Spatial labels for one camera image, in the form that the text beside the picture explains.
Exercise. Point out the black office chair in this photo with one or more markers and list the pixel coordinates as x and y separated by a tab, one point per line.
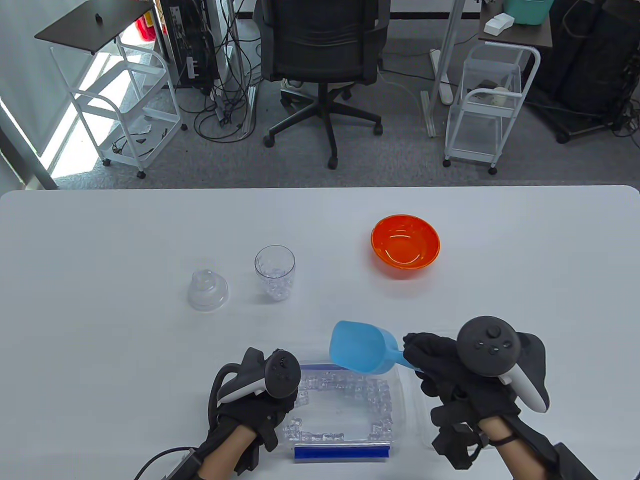
320	40

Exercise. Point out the small white cup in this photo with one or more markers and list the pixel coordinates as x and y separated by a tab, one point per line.
499	97

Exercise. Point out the blue plastic scoop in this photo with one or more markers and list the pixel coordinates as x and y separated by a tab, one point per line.
360	347

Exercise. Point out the clear plastic shaker cup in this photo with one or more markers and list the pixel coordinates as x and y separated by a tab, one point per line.
260	260

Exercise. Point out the person's left hand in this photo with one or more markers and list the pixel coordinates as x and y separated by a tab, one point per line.
260	415

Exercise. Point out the red fire extinguisher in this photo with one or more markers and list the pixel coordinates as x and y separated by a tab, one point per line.
146	27

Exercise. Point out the black equipment stand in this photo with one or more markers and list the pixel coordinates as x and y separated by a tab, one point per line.
600	60

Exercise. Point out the clear plastic shaker lid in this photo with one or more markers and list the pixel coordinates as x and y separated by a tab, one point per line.
207	295

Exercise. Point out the black wrist electronics box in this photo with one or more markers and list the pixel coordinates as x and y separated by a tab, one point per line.
572	465
187	467

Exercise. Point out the clear container with blue clips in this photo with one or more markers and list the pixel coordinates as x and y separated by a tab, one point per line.
342	451

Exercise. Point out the person's right forearm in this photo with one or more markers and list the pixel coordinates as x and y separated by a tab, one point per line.
515	457

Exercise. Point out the orange plastic bowl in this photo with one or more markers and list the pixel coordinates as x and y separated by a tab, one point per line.
405	245

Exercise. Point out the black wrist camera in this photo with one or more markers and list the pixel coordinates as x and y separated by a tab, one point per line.
260	450
455	445

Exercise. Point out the white cart with dark top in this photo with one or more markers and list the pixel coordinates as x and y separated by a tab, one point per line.
85	25
530	32

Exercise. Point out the small heap of clear ice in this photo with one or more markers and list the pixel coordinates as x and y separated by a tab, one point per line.
275	287

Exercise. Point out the small white box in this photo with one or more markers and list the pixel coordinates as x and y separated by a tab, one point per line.
497	24

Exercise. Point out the person's right hand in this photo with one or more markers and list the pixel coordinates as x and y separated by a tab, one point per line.
440	360

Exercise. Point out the grey and white hand controller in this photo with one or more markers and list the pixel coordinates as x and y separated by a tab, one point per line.
282	375
487	345

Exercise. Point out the white power strip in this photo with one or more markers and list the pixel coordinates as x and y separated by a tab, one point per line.
445	92

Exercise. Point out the black computer tower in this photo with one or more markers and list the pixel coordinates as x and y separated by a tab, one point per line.
192	45

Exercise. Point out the teal plastic container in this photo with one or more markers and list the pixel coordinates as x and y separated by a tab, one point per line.
527	11

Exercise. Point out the thin black wrist tie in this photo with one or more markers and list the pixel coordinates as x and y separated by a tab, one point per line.
502	441

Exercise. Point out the person's left forearm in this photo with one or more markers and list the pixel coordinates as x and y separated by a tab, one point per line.
227	457

